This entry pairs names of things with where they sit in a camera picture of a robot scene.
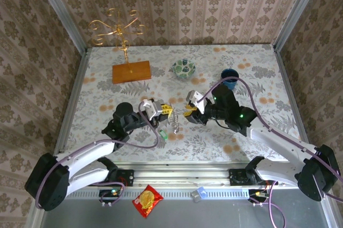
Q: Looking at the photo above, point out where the silver keyring chain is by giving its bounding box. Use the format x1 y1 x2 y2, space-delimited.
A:
169 109 181 134

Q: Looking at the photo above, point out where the floral patterned table cover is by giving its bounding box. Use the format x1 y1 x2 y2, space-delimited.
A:
57 44 311 163

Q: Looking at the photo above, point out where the dark blue mug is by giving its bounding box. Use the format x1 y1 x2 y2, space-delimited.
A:
221 68 240 89

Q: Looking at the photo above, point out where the green leaf pattern bowl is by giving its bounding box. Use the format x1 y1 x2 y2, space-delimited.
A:
172 59 197 79

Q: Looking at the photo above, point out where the gold hook stand wooden base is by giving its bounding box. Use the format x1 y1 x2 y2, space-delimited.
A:
88 8 152 85

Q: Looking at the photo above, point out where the small black control board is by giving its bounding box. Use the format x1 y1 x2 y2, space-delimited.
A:
248 188 270 207
99 188 124 207

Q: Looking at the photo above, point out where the small grey blue packet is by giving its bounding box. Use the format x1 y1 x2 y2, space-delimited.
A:
191 187 207 203

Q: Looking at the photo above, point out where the red snack packet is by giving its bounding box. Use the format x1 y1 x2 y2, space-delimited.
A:
132 184 164 219

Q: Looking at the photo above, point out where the aluminium frame side rail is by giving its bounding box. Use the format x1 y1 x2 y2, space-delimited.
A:
25 48 91 228
273 45 343 228

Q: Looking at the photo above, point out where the aluminium mounting rail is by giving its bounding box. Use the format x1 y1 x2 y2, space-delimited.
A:
117 168 269 187

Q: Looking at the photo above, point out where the grey slotted cable duct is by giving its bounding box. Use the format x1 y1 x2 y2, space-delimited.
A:
64 188 251 200

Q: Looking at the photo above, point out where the aluminium frame post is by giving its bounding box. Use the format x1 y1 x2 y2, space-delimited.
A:
29 0 89 53
272 0 326 52

